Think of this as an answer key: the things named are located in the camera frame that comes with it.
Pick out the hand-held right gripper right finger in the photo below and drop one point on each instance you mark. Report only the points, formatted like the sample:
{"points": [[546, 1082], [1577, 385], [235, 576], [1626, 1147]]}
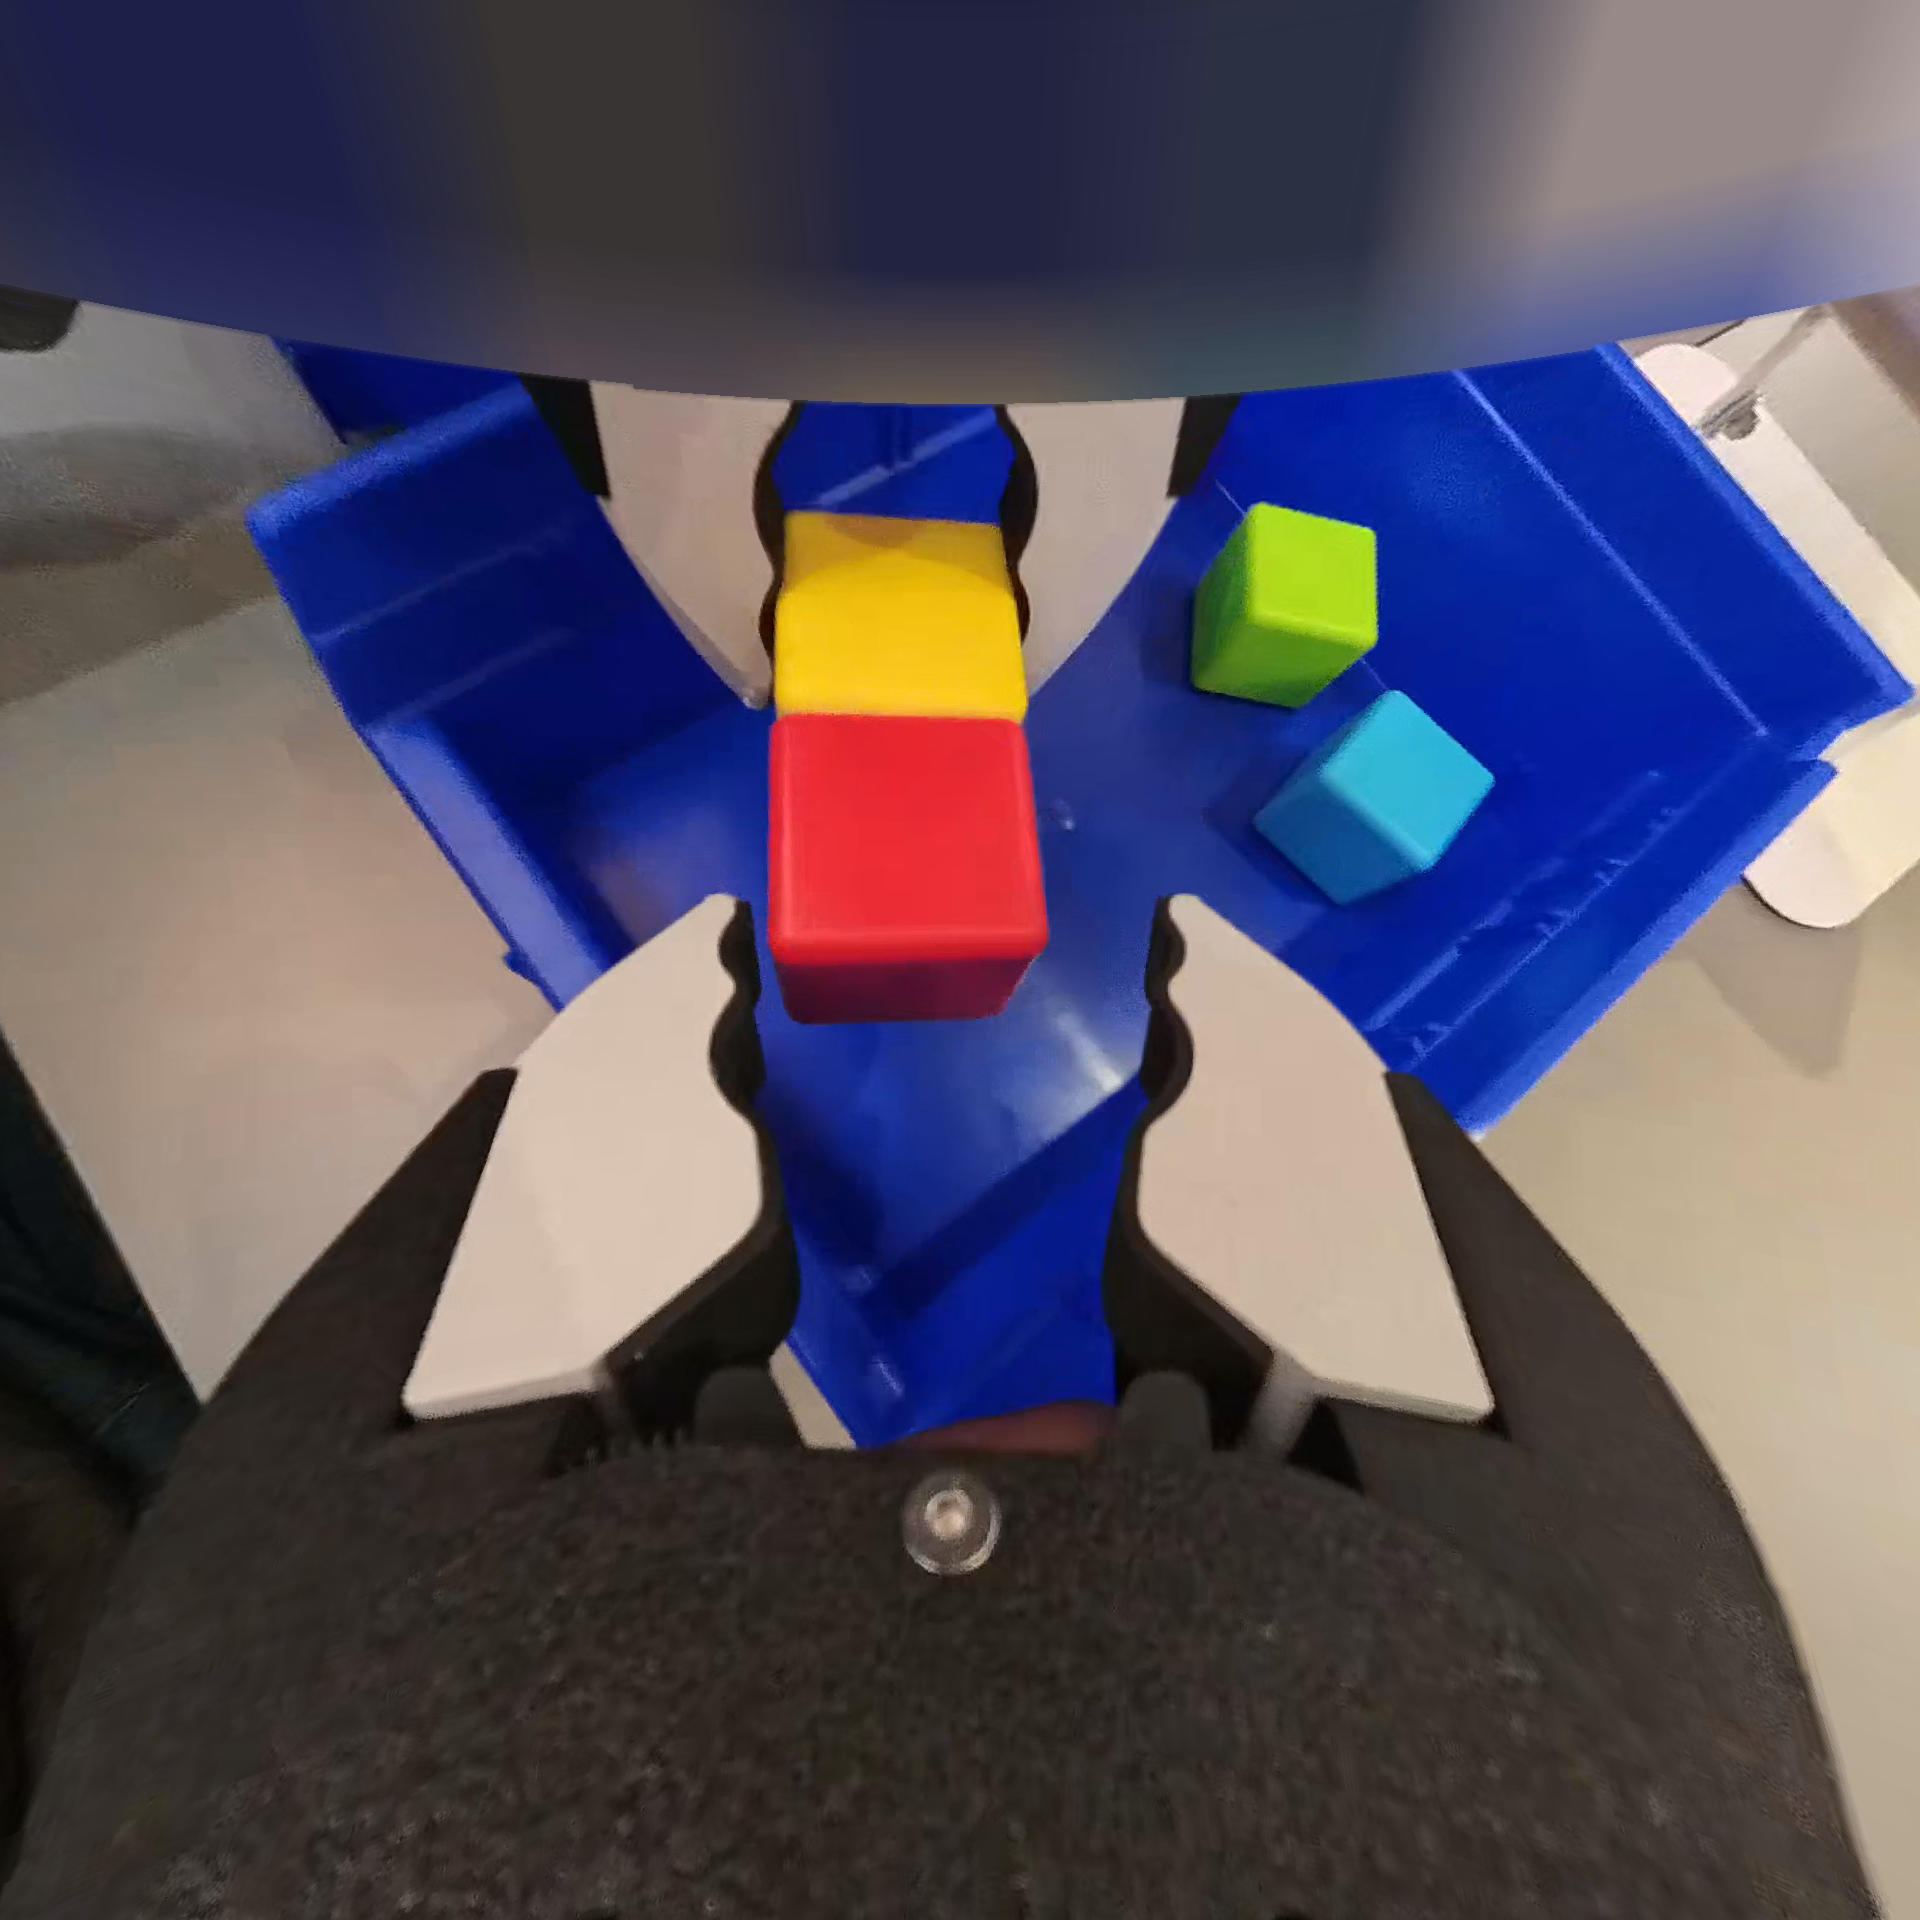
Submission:
{"points": [[1306, 1201]]}

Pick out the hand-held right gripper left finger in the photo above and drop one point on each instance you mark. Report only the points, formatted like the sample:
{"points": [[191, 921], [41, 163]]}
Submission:
{"points": [[599, 1201]]}

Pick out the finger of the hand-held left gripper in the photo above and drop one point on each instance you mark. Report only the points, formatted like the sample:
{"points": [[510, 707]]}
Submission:
{"points": [[690, 495], [1089, 495]]}

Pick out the green cube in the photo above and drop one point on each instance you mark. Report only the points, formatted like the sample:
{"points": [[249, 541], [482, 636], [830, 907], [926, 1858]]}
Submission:
{"points": [[1282, 608]]}

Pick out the yellow cube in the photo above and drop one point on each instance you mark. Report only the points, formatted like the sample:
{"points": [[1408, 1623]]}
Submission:
{"points": [[900, 629]]}

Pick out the red cube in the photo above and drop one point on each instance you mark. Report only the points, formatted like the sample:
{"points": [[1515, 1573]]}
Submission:
{"points": [[900, 839]]}

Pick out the light blue cube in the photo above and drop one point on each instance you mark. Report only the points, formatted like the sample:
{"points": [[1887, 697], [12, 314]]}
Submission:
{"points": [[1371, 795]]}

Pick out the blue plastic bin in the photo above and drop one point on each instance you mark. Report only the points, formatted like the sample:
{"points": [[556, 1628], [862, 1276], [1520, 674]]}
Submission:
{"points": [[1575, 600]]}

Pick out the grey desk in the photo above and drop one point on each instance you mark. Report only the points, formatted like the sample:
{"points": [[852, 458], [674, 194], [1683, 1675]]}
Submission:
{"points": [[225, 839]]}

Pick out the person's blue jeans leg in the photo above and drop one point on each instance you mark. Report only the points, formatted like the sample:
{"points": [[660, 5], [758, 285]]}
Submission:
{"points": [[60, 1319]]}

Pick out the wooden board document stand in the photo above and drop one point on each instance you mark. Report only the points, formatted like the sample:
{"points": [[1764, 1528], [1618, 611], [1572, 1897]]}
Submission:
{"points": [[1846, 839]]}

